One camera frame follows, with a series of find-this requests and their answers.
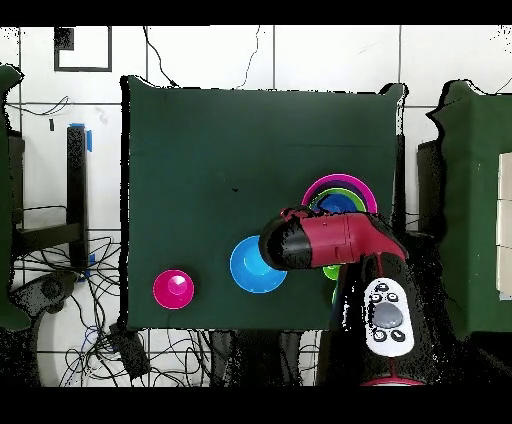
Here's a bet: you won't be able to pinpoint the purple bowl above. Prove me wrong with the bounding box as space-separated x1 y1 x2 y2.
303 177 375 213

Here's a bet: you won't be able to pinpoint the small dark blue bowl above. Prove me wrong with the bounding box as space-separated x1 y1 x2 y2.
314 194 361 215

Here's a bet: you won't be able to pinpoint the large pink bowl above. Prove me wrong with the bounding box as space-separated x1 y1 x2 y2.
300 172 378 215

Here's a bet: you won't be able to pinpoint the large blue bowl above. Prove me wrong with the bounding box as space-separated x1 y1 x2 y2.
229 234 288 294

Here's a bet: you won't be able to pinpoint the dark green table cloth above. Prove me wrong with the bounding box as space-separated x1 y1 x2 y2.
120 75 409 335

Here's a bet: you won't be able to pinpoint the small pink bowl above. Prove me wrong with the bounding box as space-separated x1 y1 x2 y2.
152 268 196 310

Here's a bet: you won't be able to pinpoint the green-clothed side table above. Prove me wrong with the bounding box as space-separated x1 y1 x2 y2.
0 63 31 333
417 79 512 341

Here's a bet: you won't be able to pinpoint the white boxes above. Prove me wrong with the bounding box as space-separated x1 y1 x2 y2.
495 151 512 301

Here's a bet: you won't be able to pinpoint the black power adapter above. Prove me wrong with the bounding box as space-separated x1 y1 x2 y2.
109 323 153 381

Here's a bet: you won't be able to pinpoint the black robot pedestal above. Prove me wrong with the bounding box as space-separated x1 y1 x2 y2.
207 329 305 387

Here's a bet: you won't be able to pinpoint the thin black floor cable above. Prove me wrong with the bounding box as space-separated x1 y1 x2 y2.
235 26 261 90
142 26 179 87

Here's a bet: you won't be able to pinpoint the bundle of floor cables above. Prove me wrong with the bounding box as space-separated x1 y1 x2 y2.
15 235 213 387

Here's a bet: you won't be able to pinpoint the black post with blue tape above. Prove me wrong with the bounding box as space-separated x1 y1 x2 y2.
13 123 94 273

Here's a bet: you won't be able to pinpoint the black square floor frame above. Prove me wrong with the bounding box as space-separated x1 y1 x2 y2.
53 26 113 73

